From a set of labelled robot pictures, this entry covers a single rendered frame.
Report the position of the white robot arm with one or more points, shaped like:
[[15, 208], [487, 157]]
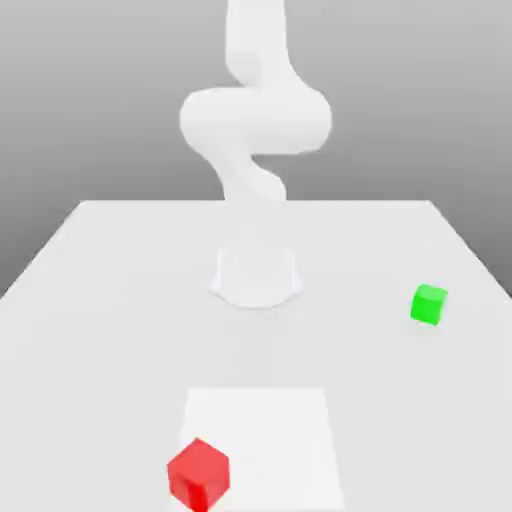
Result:
[[256, 120]]

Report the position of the small green cube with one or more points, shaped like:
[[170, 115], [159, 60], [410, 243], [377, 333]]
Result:
[[428, 304]]

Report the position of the small red cube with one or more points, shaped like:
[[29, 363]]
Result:
[[198, 472]]

